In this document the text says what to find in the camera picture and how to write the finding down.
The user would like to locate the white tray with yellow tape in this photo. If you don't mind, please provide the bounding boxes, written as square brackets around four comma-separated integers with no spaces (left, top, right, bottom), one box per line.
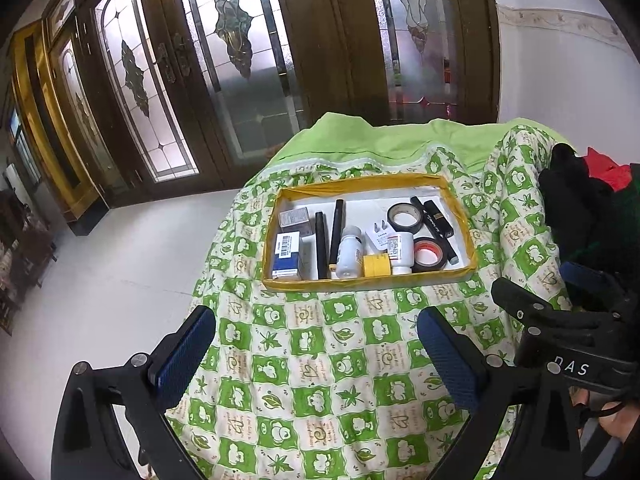
[262,174,477,292]

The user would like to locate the black tape roll red core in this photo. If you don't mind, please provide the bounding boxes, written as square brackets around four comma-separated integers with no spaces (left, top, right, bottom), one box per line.
[412,237,447,273]

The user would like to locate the blue white small box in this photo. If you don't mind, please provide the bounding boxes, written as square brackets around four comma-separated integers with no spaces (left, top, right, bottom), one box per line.
[271,232,302,281]

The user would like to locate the wooden stained glass doors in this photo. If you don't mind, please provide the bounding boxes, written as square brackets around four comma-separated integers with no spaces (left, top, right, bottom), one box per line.
[44,0,501,201]

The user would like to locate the yellow tape roll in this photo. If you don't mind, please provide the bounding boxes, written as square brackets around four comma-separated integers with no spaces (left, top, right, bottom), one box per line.
[362,252,392,278]

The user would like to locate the black pen gold tip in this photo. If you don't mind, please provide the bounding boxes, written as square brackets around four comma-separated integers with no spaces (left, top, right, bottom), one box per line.
[329,198,345,272]

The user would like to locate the black tape roll white core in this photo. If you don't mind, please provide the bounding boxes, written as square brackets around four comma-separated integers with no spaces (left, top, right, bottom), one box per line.
[387,203,423,234]

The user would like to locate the black garment on chair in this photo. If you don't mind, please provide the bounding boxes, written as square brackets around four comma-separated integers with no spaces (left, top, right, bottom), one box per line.
[538,143,639,285]

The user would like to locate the gold framed cabinet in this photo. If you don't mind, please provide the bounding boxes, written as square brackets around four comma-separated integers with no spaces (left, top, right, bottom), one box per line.
[9,20,108,236]

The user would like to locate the grey small box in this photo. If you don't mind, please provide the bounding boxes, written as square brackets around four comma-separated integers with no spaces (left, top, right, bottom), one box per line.
[278,207,314,237]

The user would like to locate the black cylinder silver end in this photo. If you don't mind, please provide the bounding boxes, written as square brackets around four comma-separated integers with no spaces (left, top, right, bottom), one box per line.
[410,196,459,264]

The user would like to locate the grey white plastic bottle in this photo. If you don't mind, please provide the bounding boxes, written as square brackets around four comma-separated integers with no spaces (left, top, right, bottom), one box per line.
[335,226,363,280]

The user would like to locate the dark wooden shelf furniture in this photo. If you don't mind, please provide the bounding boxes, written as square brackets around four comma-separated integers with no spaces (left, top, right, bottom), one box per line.
[1,190,56,336]

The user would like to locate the white pill bottle red label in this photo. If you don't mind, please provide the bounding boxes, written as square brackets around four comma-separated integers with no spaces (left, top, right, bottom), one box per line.
[386,232,414,275]

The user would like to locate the green patterned quilt cover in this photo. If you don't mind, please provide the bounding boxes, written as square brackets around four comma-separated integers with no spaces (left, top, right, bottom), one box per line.
[166,113,570,479]

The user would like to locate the black lipstick tube gold band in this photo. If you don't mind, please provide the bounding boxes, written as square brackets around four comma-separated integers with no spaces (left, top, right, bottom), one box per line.
[423,200,454,238]

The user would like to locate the person right hand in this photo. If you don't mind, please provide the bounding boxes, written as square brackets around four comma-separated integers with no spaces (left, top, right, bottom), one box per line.
[570,387,640,443]

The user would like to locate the red cloth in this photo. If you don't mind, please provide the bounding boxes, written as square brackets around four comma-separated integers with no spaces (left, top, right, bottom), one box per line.
[584,148,632,192]

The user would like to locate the white usb charger plug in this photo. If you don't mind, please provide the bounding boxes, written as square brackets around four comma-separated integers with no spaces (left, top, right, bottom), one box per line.
[364,219,395,254]

